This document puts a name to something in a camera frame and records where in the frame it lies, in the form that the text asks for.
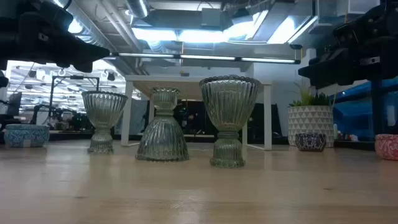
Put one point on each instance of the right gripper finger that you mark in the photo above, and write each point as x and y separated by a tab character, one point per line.
323	66
320	77

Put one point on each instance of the purple patterned candle tin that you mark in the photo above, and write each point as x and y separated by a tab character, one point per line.
311	142

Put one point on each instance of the small green bottle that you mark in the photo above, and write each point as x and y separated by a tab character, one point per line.
335	132

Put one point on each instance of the round silver ventilation duct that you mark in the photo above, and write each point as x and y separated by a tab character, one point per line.
136	7

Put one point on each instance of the grey fabric cover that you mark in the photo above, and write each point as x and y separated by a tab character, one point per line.
140	116

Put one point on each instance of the ribbed clear glass candle holder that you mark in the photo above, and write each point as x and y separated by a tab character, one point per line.
104	112
229	102
162	140

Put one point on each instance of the pink patterned candle tin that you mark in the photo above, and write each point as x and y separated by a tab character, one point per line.
387	146

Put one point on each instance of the black background robot arm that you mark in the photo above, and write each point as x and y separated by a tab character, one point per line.
40	109

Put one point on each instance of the black aluminium table frame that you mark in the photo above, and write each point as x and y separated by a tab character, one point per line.
62	137

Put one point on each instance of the dark computer monitor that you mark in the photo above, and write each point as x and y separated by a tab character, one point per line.
14	104

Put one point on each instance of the slanted bright ceiling light panel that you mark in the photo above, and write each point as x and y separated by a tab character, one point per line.
295	28

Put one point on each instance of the grey ceiling box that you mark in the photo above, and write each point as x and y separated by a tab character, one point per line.
211	17

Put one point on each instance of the blue patterned candle tin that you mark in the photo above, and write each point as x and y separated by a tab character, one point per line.
26	135

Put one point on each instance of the black metal stand frame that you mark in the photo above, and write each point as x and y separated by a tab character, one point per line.
74	77

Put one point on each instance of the green plant in white pot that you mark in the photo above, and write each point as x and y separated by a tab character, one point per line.
311	124

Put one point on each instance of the white perforated metal shelf riser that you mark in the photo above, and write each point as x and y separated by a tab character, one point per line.
186	80

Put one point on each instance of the long linear ceiling light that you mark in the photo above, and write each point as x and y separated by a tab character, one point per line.
205	58

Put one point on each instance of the wide bright ceiling light panel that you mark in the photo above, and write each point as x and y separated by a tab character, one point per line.
155	35

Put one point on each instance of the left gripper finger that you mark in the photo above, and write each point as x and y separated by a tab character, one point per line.
94	57
87	47

